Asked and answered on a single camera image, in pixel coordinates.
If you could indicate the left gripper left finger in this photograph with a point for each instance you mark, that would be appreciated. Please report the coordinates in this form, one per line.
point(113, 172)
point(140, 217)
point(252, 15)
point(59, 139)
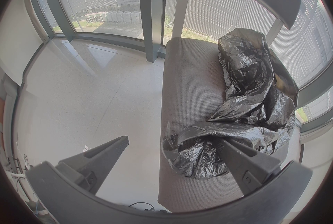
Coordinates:
point(104, 158)

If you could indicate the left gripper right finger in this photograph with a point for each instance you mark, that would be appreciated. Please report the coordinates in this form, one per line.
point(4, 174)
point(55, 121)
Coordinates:
point(249, 163)

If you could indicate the black plastic bag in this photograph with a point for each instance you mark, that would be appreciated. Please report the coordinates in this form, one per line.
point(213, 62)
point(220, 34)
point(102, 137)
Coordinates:
point(247, 74)

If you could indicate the grey padded chair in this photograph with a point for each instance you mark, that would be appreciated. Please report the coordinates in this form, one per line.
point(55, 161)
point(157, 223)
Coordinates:
point(192, 74)

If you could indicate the window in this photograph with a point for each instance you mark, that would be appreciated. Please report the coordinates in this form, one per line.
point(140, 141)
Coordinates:
point(153, 9)

